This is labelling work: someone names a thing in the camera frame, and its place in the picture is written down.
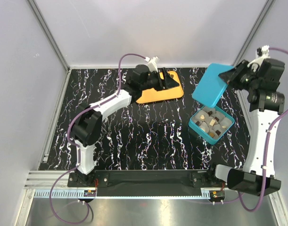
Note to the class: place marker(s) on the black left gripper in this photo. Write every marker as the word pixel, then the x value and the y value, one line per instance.
pixel 169 83

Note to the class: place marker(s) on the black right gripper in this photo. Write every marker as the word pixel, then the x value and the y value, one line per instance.
pixel 231 76

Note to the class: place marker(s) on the teal tin lid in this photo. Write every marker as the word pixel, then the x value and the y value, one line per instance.
pixel 211 87

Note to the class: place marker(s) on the teal tin box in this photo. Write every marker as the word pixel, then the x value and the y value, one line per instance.
pixel 211 122

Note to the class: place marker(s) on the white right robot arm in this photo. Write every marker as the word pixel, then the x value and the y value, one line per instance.
pixel 261 80

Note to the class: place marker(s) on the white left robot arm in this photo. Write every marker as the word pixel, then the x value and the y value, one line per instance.
pixel 86 126

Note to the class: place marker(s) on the orange plastic tray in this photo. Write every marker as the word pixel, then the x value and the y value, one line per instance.
pixel 150 95

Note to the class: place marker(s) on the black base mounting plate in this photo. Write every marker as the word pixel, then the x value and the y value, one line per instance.
pixel 146 183

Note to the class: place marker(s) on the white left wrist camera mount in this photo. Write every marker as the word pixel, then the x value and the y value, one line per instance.
pixel 152 63

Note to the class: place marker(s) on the aluminium cable duct rail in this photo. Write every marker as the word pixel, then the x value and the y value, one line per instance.
pixel 68 193

